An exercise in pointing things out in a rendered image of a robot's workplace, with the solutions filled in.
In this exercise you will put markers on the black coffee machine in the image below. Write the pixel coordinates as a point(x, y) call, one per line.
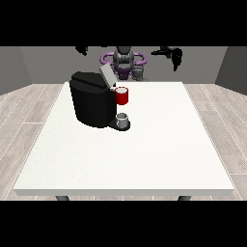
point(91, 99)

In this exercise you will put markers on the small grey cup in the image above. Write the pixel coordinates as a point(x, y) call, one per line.
point(122, 120)

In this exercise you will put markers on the small grey coffee pod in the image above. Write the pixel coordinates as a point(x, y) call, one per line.
point(137, 73)

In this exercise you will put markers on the dark table leg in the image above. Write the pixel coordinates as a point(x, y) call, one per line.
point(184, 197)
point(62, 197)

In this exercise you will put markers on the red pod holder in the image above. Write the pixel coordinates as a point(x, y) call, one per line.
point(121, 96)

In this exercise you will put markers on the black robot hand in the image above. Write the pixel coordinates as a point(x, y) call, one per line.
point(82, 49)
point(176, 55)

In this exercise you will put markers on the pale grey machine lid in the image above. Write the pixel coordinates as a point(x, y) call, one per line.
point(107, 74)

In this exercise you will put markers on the grey robot trunk purple rings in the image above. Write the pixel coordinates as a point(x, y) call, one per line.
point(122, 59)

